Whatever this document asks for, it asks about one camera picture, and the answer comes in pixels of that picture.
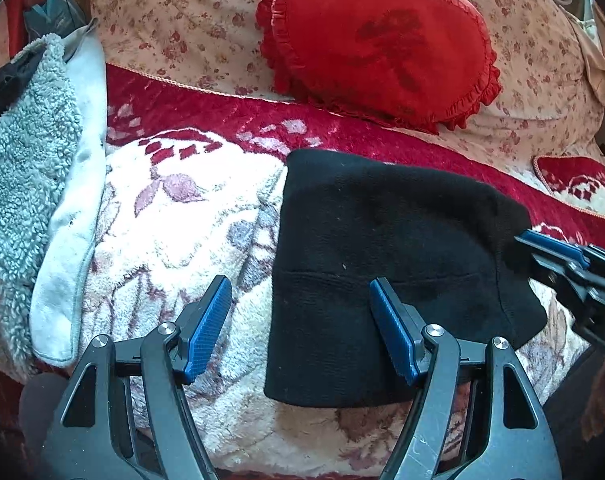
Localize black pants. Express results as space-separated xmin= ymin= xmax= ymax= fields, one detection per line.
xmin=264 ymin=150 xmax=547 ymax=408

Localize teal bag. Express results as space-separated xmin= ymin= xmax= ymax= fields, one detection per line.
xmin=24 ymin=0 xmax=88 ymax=42

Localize grey fleece garment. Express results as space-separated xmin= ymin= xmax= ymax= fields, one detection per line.
xmin=0 ymin=24 xmax=107 ymax=382

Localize red heart-shaped pillow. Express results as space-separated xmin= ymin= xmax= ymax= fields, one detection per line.
xmin=256 ymin=0 xmax=502 ymax=133

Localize red and white plush blanket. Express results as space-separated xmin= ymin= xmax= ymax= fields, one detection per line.
xmin=29 ymin=63 xmax=605 ymax=478

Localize black garment on fleece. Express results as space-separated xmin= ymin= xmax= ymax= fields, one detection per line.
xmin=0 ymin=51 xmax=43 ymax=116

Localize floral beige bedsheet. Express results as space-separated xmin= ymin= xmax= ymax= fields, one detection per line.
xmin=91 ymin=0 xmax=605 ymax=167

